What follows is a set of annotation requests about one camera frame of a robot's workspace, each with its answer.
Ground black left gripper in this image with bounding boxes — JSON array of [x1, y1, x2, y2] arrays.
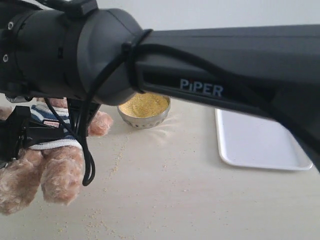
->
[[0, 106, 65, 165]]

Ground teddy bear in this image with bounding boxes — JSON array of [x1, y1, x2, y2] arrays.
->
[[0, 98, 113, 216]]

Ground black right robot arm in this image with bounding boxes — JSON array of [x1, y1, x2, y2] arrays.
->
[[0, 0, 320, 167]]

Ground steel bowl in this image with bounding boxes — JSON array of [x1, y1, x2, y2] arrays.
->
[[117, 95, 171, 129]]

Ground yellow millet grains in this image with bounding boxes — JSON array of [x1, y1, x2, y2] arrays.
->
[[119, 93, 169, 118]]

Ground white plastic tray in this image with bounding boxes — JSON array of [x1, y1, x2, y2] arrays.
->
[[215, 109, 313, 171]]

